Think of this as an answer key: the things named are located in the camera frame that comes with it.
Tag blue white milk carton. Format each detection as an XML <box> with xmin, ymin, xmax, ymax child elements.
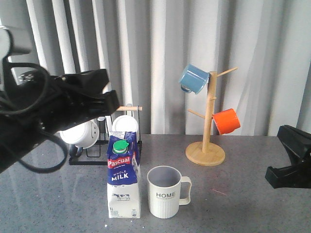
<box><xmin>106</xmin><ymin>131</ymin><xmax>141</xmax><ymax>219</ymax></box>

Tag white ribbed mug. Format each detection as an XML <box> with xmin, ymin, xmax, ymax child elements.
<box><xmin>112</xmin><ymin>115</ymin><xmax>139</xmax><ymax>140</ymax></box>

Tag wooden mug tree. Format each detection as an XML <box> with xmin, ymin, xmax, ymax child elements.
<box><xmin>185</xmin><ymin>67</ymin><xmax>238</xmax><ymax>166</ymax></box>

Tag black wire mug rack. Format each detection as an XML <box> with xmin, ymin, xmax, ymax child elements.
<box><xmin>69</xmin><ymin>106</ymin><xmax>142</xmax><ymax>169</ymax></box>

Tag black cable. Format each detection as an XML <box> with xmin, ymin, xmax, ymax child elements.
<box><xmin>0</xmin><ymin>57</ymin><xmax>69</xmax><ymax>173</ymax></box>

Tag orange enamel mug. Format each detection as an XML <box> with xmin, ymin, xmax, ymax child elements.
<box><xmin>212</xmin><ymin>108</ymin><xmax>241</xmax><ymax>135</ymax></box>

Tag white smiley mug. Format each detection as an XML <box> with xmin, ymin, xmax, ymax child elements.
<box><xmin>60</xmin><ymin>120</ymin><xmax>100</xmax><ymax>157</ymax></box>

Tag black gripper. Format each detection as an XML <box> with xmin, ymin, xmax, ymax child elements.
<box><xmin>0</xmin><ymin>69</ymin><xmax>120</xmax><ymax>173</ymax></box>

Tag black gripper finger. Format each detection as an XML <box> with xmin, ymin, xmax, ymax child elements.
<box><xmin>277</xmin><ymin>125</ymin><xmax>311</xmax><ymax>163</ymax></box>
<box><xmin>265</xmin><ymin>161</ymin><xmax>311</xmax><ymax>189</ymax></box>

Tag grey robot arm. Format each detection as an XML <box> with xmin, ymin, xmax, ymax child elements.
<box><xmin>0</xmin><ymin>26</ymin><xmax>120</xmax><ymax>171</ymax></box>

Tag cream HOME mug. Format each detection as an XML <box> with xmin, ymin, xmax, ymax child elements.
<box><xmin>147</xmin><ymin>166</ymin><xmax>192</xmax><ymax>219</ymax></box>

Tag blue enamel mug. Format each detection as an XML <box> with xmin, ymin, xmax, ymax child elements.
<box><xmin>179</xmin><ymin>64</ymin><xmax>210</xmax><ymax>94</ymax></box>

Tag grey white curtain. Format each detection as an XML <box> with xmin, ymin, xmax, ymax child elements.
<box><xmin>0</xmin><ymin>0</ymin><xmax>311</xmax><ymax>136</ymax></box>

